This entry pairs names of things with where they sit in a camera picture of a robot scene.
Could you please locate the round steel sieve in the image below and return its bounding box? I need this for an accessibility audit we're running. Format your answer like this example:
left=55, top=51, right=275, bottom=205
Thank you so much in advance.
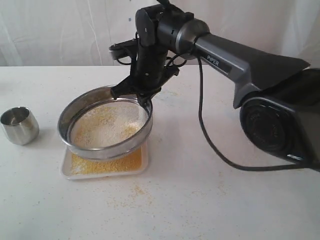
left=57, top=85, right=153, bottom=161

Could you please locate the yellow and white grain mix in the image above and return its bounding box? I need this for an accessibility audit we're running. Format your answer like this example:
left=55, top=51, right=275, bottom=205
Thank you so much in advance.
left=71, top=101, right=148, bottom=149

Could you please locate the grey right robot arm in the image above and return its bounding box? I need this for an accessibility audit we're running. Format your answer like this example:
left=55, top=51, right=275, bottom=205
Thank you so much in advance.
left=109, top=1, right=320, bottom=172

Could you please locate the white square tray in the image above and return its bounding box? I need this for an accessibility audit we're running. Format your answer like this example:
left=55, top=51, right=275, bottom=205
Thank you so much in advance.
left=60, top=142, right=149, bottom=180

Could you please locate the small steel cup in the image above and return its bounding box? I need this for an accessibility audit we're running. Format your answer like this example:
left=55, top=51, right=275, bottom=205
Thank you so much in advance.
left=0, top=106, right=40, bottom=146

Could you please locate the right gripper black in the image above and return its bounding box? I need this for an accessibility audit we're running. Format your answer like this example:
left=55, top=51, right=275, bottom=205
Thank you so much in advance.
left=110, top=44, right=180, bottom=107

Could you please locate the white backdrop curtain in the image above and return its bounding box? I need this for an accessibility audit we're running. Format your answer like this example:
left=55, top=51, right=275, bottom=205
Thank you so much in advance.
left=0, top=0, right=320, bottom=68

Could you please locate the yellow millet in tray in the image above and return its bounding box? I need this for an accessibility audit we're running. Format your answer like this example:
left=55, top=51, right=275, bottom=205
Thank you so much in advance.
left=71, top=147, right=142, bottom=175

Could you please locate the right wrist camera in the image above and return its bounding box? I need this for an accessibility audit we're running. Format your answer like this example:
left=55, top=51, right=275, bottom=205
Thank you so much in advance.
left=109, top=39, right=138, bottom=60

